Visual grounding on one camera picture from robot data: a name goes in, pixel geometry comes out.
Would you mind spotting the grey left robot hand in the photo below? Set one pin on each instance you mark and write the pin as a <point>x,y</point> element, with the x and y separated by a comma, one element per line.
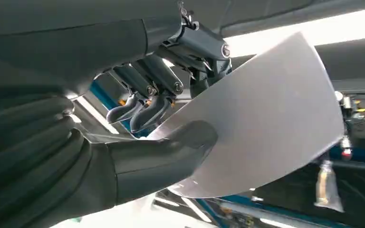
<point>75,47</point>

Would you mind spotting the white fan-shaped panel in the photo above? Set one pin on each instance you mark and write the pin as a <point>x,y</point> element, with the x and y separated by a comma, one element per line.
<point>264,119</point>

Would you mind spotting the clear plastic bag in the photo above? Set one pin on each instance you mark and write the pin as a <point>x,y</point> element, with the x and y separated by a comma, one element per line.
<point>327,188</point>

